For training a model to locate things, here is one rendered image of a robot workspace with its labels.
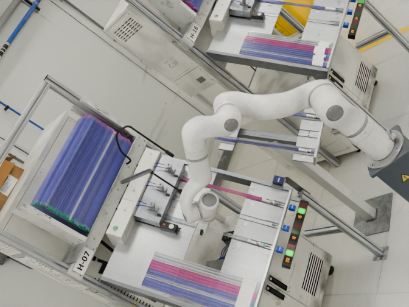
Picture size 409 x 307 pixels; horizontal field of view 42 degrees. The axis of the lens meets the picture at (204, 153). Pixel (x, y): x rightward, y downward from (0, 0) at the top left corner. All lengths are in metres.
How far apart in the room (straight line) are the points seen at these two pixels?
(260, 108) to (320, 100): 0.22
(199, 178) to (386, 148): 0.77
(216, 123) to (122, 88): 2.62
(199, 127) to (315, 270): 1.35
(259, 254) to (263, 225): 0.15
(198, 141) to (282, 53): 1.19
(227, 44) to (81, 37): 1.68
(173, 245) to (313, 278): 0.91
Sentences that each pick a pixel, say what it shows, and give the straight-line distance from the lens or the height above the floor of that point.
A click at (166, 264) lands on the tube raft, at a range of 2.49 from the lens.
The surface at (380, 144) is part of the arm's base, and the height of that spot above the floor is 0.78.
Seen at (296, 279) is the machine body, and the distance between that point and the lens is 3.00.
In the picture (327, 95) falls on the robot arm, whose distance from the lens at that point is 2.07.
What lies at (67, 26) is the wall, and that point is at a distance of 4.57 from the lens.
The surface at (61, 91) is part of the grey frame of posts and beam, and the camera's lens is 2.68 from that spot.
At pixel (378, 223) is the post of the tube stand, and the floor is 0.01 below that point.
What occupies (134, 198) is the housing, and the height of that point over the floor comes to 1.27.
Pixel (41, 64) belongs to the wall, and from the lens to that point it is 4.35.
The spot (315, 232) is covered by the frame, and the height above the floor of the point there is 0.32.
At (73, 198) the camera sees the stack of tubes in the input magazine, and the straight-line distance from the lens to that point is 2.50.
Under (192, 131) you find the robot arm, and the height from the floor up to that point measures 1.40.
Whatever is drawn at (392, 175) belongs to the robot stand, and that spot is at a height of 0.63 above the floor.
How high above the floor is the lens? 2.12
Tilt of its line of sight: 23 degrees down
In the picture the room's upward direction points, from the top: 55 degrees counter-clockwise
